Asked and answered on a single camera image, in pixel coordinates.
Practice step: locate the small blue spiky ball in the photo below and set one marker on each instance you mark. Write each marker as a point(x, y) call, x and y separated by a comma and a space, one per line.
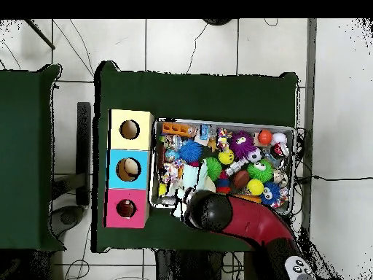
point(271, 193)

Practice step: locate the green spiky ball with eyes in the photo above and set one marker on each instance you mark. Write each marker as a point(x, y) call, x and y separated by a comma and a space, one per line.
point(260, 170)

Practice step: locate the yellow smiley ball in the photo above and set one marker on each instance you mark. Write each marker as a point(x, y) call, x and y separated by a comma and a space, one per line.
point(226, 156)

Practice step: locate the side table with green cloth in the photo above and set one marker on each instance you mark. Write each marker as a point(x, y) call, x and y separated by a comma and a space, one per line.
point(23, 192)

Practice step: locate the purple spiky ball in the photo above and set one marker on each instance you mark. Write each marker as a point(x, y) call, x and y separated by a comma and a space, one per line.
point(241, 144)

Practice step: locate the wooden box with three holes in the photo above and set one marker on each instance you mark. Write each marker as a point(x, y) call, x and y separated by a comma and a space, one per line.
point(129, 157)

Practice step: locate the plain yellow ball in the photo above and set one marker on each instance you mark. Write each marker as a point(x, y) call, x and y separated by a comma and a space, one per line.
point(255, 186)

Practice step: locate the white baseball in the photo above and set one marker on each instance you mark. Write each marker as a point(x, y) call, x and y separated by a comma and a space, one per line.
point(279, 138)

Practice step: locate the shallow clear mesh bin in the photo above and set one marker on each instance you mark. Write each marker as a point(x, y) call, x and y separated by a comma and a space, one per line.
point(284, 140)

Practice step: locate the long orange building block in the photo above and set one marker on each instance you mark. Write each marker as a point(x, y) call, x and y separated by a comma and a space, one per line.
point(178, 129)

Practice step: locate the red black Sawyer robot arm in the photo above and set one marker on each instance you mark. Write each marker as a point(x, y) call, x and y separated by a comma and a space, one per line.
point(250, 221)

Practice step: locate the black round base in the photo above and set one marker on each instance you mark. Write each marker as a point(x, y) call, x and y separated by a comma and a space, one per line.
point(217, 21)

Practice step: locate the dark green table cloth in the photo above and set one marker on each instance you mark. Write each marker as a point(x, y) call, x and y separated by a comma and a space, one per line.
point(128, 87)

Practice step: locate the black panel on stand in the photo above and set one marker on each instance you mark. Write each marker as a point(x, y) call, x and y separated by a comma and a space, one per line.
point(84, 151)

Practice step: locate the orange ball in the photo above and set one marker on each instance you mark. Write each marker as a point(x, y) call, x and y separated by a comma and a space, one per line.
point(265, 137)

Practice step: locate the large blue spiky ball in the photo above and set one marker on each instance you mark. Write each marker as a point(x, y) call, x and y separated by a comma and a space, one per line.
point(190, 150)

